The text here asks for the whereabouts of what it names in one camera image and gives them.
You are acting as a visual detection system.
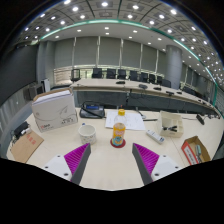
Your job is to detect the flat round red coaster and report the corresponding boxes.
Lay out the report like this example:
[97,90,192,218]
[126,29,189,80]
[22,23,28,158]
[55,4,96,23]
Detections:
[110,138,127,149]

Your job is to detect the black marker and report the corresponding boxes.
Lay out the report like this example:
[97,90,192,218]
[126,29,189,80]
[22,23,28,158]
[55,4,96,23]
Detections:
[162,125,178,133]

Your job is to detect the white organizer tray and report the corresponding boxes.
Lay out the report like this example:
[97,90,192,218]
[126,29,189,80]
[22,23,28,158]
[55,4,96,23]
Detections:
[159,110,185,138]

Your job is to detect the white patterned cup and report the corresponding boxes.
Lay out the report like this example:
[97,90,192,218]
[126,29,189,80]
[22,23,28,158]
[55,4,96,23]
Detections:
[78,124,98,145]

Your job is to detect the grey monitor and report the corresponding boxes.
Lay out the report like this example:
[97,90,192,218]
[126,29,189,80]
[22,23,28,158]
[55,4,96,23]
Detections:
[28,83,46,100]

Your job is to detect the white paper sheet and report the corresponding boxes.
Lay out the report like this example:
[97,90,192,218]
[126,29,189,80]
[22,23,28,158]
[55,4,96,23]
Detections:
[104,109,147,132]

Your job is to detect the black power adapter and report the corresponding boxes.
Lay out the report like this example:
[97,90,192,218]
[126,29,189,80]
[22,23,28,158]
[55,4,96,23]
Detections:
[13,121,30,138]

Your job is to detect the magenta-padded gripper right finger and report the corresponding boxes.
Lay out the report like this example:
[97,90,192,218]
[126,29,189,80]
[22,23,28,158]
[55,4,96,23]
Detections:
[131,142,184,185]

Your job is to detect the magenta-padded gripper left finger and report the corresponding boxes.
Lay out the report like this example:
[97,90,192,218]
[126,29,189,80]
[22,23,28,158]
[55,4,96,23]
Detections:
[41,142,92,185]

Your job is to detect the brown paper envelope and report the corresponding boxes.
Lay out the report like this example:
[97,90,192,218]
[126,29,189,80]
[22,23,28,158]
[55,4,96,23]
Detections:
[10,129,45,164]

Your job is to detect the white cardboard box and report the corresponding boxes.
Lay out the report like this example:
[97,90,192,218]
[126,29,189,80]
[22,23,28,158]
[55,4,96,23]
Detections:
[31,87,79,133]

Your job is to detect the open red-sided cardboard box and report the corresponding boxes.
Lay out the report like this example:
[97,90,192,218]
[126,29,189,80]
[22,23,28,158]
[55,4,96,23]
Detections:
[181,135,212,166]

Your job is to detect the long curved conference desk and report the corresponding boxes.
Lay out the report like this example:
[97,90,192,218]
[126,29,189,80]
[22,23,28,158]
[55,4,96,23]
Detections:
[69,78,218,116]

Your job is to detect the ceiling lights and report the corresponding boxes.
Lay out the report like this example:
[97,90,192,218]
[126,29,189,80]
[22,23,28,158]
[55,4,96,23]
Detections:
[23,0,224,88]

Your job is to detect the yellow-capped orange drink bottle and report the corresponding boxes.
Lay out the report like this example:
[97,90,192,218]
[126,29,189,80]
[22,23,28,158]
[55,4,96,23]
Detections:
[111,108,127,147]

